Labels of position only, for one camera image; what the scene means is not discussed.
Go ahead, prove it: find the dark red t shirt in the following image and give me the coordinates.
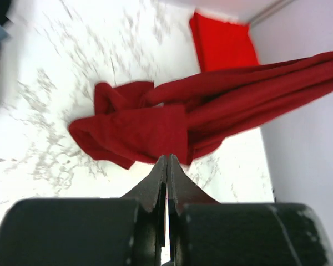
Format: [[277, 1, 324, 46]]
[[68, 51, 333, 169]]

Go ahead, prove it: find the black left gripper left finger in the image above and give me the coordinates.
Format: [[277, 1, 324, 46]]
[[0, 156, 167, 265]]

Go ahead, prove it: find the folded bright red t shirt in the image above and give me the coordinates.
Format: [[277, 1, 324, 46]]
[[189, 12, 259, 73]]

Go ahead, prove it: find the right corner aluminium post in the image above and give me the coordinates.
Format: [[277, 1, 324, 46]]
[[248, 0, 294, 26]]

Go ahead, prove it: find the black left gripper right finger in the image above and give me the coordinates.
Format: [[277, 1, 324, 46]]
[[168, 155, 333, 265]]

